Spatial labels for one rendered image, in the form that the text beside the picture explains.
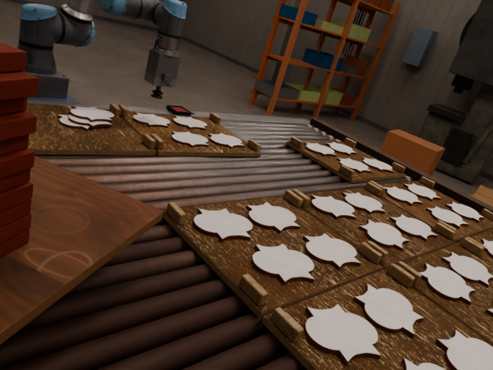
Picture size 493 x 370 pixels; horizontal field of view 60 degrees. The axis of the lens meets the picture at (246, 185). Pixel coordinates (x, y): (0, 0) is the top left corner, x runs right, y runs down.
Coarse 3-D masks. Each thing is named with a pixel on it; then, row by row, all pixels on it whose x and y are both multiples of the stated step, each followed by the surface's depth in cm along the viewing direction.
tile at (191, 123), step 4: (176, 116) 161; (176, 120) 156; (180, 120) 157; (184, 120) 159; (188, 120) 160; (192, 120) 161; (196, 120) 163; (200, 120) 165; (180, 124) 154; (184, 124) 154; (188, 124) 156; (192, 124) 157; (196, 124) 159; (200, 124) 160; (204, 124) 162; (192, 128) 155; (196, 128) 156; (200, 128) 157; (204, 128) 158
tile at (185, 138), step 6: (174, 132) 143; (180, 132) 145; (186, 132) 147; (174, 138) 138; (180, 138) 140; (186, 138) 141; (192, 138) 143; (198, 138) 145; (204, 138) 147; (186, 144) 138; (192, 144) 138; (198, 144) 140; (204, 144) 141
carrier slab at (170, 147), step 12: (132, 120) 144; (204, 120) 169; (144, 132) 137; (156, 132) 141; (168, 132) 144; (192, 132) 151; (204, 132) 155; (216, 132) 160; (228, 132) 164; (168, 144) 134; (180, 144) 137; (252, 156) 151
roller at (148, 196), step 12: (288, 180) 140; (300, 180) 143; (312, 180) 147; (324, 180) 152; (336, 180) 156; (132, 192) 102; (144, 192) 104; (156, 192) 106; (168, 192) 108; (180, 192) 110; (192, 192) 112; (204, 192) 115; (216, 192) 118; (228, 192) 121; (240, 192) 124
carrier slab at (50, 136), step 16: (32, 112) 125; (48, 112) 129; (64, 112) 133; (48, 128) 118; (64, 128) 121; (80, 128) 125; (96, 128) 128; (112, 128) 132; (128, 128) 136; (32, 144) 107; (48, 144) 109; (64, 144) 112; (80, 144) 115; (96, 144) 118; (112, 144) 121; (128, 144) 125; (144, 144) 128
